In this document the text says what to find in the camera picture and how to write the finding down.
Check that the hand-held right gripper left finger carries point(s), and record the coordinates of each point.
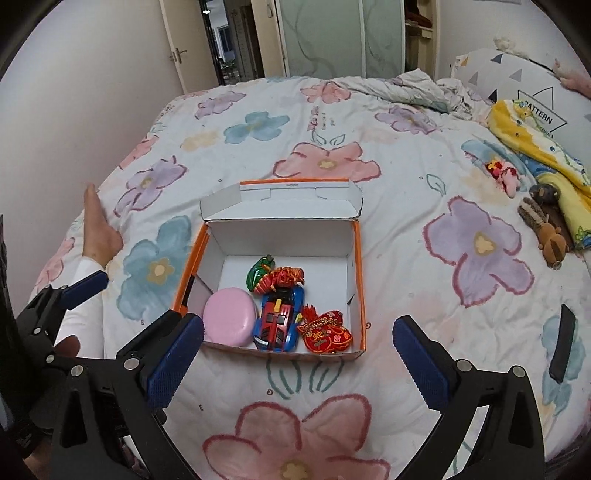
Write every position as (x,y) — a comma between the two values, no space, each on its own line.
(178,360)

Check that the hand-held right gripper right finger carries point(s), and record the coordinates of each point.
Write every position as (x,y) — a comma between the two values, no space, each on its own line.
(420,364)

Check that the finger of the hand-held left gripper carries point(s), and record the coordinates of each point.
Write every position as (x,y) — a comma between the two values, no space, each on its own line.
(85,288)

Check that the red embroidered pouch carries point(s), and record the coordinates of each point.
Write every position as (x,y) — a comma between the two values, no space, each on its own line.
(325,334)

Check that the blue and red toy car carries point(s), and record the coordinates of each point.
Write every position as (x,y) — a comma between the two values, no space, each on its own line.
(277,323)

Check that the green toy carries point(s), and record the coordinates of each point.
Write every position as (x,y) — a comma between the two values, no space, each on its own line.
(256,272)

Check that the red lobster toy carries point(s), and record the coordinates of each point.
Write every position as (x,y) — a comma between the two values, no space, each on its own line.
(281,277)

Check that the white cardboard box orange edges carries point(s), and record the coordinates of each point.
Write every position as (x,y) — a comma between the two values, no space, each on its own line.
(281,230)

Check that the person's left hand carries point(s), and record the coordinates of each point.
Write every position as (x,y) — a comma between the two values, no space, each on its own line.
(68,346)

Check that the person's bare foot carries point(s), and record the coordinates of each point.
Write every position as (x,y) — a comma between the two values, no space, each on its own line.
(101,226)

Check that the pink round case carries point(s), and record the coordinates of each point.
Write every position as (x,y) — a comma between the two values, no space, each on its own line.
(229,316)

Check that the black flat bar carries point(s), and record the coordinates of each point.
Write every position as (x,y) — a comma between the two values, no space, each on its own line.
(563,341)

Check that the brown plush toy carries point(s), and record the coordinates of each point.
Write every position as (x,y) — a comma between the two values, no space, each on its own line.
(549,230)

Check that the small pink plush toy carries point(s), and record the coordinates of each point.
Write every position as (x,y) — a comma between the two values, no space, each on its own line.
(505,175)

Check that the floral printed bed sheet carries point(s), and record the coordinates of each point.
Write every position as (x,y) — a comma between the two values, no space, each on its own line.
(415,138)

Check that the yellow printed blanket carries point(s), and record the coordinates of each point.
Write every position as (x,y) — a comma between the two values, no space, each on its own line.
(545,147)

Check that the cream room door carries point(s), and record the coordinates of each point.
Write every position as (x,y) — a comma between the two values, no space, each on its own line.
(194,37)

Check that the crumpled pale duvet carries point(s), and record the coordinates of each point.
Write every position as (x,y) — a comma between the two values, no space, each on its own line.
(411,90)

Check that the white pillow with triangles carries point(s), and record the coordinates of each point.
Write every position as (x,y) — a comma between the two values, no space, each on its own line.
(508,74)

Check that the wooden open shelf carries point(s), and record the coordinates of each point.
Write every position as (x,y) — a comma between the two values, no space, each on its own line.
(420,37)

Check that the white plush toy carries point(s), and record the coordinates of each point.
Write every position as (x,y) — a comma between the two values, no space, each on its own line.
(510,46)

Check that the frosted glass wardrobe door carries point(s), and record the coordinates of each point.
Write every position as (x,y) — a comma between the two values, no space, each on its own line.
(332,37)

